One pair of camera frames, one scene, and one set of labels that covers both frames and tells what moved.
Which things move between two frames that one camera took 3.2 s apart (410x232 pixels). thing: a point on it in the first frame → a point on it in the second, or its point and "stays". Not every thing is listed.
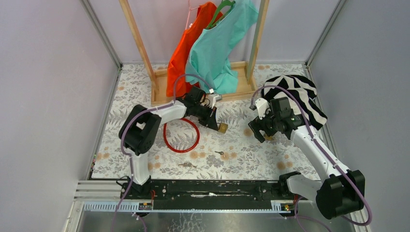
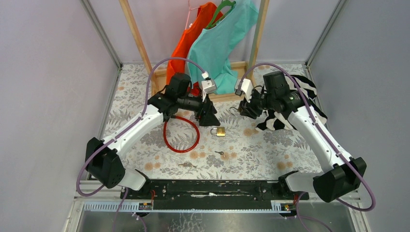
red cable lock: [179, 151] stays
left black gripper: [209, 120] stays
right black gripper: [256, 124] → [247, 108]
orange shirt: [207, 14] stays
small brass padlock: [268, 137] → [232, 107]
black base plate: [208, 191] stays
